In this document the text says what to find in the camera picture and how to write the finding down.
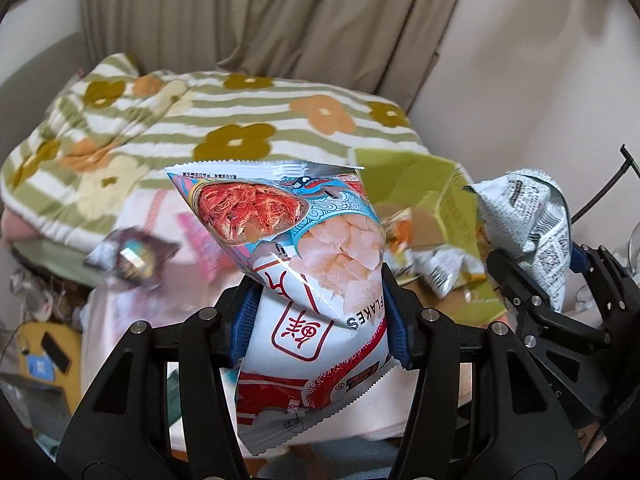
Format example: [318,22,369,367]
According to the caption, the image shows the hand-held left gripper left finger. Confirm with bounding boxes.
[56,276,264,480]

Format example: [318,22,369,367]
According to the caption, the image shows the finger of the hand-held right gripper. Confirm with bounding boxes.
[570,241,640,332]
[486,249,607,356]

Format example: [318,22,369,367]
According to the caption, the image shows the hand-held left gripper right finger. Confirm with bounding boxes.
[381,262,587,480]

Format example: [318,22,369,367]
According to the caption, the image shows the white grey printed snack packet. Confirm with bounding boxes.
[462,169,572,313]

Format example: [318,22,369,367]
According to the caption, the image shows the shrimp flakes snack bag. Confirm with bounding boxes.
[166,159,405,457]

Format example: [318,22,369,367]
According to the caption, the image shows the green cardboard box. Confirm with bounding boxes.
[350,147,508,321]

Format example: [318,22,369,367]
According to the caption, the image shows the crumpled white snack packet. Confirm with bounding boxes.
[412,249,486,297]

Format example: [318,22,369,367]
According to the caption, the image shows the dark purple snack packet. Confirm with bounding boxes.
[84,226,181,291]

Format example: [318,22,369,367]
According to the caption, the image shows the black phone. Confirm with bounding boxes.
[40,332,71,374]

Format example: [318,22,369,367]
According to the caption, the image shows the yellow stool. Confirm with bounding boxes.
[15,321,83,401]

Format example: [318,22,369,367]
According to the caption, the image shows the green striped floral blanket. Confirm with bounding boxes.
[0,52,431,253]

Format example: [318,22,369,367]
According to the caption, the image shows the pink pillow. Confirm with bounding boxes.
[0,210,32,249]

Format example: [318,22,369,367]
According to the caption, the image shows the beige curtain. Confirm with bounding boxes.
[80,0,473,98]

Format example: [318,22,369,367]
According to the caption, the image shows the grey padded headboard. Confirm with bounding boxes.
[0,30,96,93]

